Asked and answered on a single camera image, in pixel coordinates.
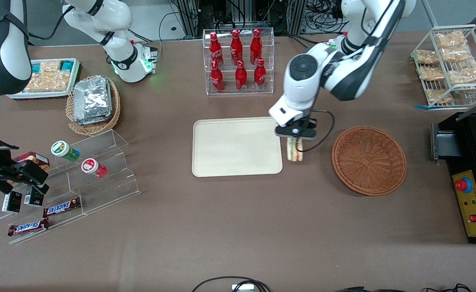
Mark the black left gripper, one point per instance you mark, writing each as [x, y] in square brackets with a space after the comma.
[307, 123]

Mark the triangle sandwich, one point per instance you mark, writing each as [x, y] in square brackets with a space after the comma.
[295, 153]

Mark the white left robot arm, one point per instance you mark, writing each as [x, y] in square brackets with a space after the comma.
[302, 81]

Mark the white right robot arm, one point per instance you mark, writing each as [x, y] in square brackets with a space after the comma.
[2, 52]

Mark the cream plastic tray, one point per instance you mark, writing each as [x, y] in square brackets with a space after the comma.
[233, 148]

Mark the round brown wicker basket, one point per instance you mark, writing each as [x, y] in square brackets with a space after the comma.
[367, 162]

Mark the oval tan wicker basket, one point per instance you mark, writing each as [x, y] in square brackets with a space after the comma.
[95, 129]

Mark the white rectangular snack tray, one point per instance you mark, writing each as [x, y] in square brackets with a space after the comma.
[39, 95]

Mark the small black box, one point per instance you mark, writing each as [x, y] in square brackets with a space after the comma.
[11, 202]
[33, 198]

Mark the red brown snack box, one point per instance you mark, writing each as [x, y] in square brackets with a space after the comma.
[33, 158]

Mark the brown Snickers bar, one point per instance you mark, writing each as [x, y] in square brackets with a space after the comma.
[61, 207]
[27, 227]

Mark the green snack can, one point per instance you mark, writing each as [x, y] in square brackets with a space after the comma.
[64, 150]

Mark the red snack can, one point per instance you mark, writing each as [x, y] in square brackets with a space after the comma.
[92, 167]

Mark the red cola bottle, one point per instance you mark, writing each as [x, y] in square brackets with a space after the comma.
[259, 75]
[256, 46]
[236, 48]
[241, 77]
[216, 78]
[215, 50]

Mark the clear acrylic stepped display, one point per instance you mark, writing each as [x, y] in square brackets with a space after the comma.
[108, 182]

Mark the clear acrylic bottle rack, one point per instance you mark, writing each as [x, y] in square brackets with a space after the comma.
[227, 91]

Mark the silver foil pack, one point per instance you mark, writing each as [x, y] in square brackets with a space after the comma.
[92, 97]
[100, 121]

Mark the clear bag of crackers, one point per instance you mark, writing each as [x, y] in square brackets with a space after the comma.
[47, 81]
[51, 65]

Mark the teal snack packet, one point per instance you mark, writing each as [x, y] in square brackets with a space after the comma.
[66, 65]
[37, 67]

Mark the blue tape strip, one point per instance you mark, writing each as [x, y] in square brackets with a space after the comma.
[419, 107]

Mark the clear bag of fried snacks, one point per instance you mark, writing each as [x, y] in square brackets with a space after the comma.
[438, 96]
[432, 74]
[457, 54]
[426, 56]
[465, 75]
[450, 39]

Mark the small white device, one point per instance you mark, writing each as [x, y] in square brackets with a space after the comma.
[242, 288]

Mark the black counter machine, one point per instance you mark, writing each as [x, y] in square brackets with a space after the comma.
[465, 138]

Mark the yellow black control box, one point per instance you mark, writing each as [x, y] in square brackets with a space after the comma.
[471, 202]

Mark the aluminium frame rack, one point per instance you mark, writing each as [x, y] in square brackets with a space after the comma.
[242, 14]

